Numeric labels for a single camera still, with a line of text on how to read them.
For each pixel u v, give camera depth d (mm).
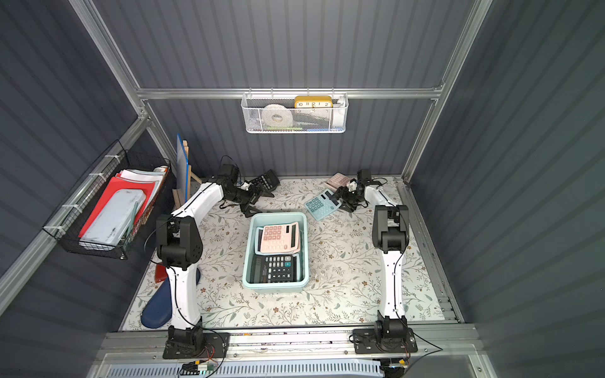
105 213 683
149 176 789
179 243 576
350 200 980
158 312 785
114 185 759
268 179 1175
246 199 867
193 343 649
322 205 1077
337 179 1193
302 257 801
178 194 1049
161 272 886
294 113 881
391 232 654
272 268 809
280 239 866
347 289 848
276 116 842
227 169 821
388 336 655
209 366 694
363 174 932
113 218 673
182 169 963
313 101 868
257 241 868
